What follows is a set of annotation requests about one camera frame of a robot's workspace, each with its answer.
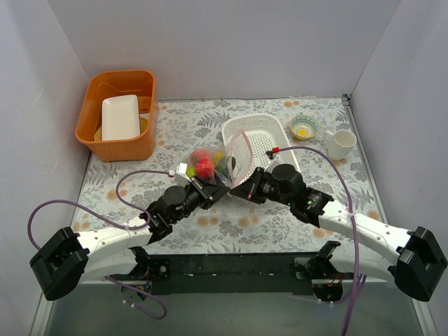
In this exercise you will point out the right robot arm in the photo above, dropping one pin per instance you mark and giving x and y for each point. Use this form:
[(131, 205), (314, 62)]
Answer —
[(412, 260)]

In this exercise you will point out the white rectangular plate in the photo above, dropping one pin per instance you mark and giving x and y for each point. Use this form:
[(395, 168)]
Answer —
[(120, 118)]

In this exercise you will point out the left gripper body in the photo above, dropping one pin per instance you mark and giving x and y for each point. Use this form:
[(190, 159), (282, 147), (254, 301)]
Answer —
[(202, 191)]

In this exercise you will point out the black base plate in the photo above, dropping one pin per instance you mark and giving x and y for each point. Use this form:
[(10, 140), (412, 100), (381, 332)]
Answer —
[(294, 273)]

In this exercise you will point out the yellow starfruit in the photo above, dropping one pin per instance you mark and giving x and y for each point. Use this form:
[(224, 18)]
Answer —
[(218, 156)]

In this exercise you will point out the white perforated fruit basket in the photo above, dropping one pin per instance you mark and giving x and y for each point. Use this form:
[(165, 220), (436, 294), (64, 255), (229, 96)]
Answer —
[(264, 132)]

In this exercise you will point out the dark green avocado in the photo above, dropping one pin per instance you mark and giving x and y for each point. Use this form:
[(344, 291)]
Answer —
[(222, 166)]

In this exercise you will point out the green apple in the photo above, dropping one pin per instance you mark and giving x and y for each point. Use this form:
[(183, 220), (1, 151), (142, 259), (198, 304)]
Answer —
[(190, 171)]

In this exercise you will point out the white mug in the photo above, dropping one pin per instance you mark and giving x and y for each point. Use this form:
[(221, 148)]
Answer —
[(339, 143)]

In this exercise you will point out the clear zip top bag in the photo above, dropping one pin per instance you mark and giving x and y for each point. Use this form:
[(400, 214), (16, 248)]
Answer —
[(238, 147)]

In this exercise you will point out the pink peach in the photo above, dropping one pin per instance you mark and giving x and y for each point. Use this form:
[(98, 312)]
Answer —
[(199, 154)]

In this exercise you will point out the orange plastic tub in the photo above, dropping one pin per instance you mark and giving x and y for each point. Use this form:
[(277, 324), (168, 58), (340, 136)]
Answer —
[(139, 82)]

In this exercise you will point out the aluminium frame rail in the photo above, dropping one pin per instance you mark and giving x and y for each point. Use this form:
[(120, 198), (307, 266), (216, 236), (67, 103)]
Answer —
[(198, 303)]

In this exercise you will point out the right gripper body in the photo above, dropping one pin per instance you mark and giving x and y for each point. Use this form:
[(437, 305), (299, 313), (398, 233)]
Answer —
[(254, 185)]

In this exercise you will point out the floral table mat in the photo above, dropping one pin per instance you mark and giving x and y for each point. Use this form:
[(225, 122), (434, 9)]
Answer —
[(117, 190)]

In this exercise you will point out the red strawberry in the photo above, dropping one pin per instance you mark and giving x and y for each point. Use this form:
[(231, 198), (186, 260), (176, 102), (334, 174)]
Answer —
[(205, 168)]

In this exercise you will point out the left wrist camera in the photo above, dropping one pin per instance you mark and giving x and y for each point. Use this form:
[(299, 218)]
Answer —
[(180, 174)]

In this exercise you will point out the patterned small bowl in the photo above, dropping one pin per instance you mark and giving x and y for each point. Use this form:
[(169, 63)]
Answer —
[(304, 126)]

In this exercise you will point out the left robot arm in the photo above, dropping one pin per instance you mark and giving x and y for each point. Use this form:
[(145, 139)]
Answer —
[(69, 257)]

